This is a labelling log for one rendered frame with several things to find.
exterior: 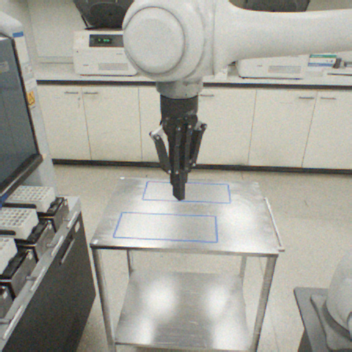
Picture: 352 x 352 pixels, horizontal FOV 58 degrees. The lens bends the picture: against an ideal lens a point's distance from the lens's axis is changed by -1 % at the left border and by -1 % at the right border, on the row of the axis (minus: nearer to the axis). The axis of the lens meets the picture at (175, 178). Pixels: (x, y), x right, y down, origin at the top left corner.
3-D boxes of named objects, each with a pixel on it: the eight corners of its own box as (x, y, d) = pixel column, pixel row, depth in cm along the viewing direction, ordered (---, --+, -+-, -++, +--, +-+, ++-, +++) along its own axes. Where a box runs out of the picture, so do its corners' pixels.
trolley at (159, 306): (107, 383, 144) (79, 243, 103) (127, 300, 184) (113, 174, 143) (258, 395, 140) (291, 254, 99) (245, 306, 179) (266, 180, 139)
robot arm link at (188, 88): (214, 64, 58) (212, 97, 61) (186, 56, 64) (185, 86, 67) (170, 69, 54) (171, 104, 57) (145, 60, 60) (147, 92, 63)
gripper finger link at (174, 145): (182, 125, 63) (176, 126, 62) (181, 175, 68) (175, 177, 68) (172, 119, 66) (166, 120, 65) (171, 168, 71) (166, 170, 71)
